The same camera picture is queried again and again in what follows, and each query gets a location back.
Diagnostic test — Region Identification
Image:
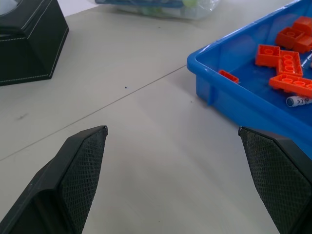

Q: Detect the small orange brick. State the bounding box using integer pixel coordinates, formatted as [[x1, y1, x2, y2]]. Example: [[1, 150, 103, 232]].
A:
[[218, 70, 239, 84]]

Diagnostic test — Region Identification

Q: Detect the white blue battery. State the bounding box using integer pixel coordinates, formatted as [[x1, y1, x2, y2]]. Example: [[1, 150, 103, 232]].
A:
[[286, 95, 312, 107]]

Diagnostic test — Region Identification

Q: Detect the blue plastic tray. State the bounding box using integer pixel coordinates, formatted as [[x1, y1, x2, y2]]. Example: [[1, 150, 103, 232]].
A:
[[187, 0, 312, 157]]

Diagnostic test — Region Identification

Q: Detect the black leather tissue box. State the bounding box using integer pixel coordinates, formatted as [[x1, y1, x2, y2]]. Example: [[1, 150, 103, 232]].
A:
[[0, 0, 70, 86]]

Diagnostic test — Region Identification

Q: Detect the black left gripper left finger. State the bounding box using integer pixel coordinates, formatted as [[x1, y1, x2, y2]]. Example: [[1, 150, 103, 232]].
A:
[[0, 125, 109, 234]]

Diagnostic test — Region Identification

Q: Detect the clear plastic bag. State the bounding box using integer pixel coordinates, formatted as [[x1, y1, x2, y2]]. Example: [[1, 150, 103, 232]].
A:
[[95, 0, 221, 20]]

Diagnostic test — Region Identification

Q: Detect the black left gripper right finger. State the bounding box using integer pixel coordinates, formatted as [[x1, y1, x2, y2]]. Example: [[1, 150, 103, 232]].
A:
[[237, 126, 312, 234]]

